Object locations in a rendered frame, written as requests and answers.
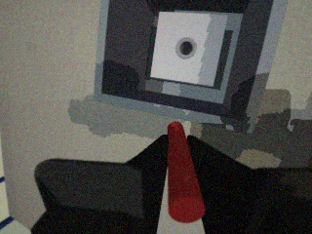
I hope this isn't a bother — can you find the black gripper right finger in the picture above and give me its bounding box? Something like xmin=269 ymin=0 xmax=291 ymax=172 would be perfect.
xmin=187 ymin=136 xmax=312 ymax=234

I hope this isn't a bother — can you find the red peg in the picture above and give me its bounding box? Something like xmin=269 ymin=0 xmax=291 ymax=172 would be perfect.
xmin=168 ymin=122 xmax=205 ymax=223

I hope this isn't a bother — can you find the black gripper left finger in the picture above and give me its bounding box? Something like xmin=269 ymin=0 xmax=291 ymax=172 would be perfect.
xmin=34 ymin=135 xmax=169 ymax=234

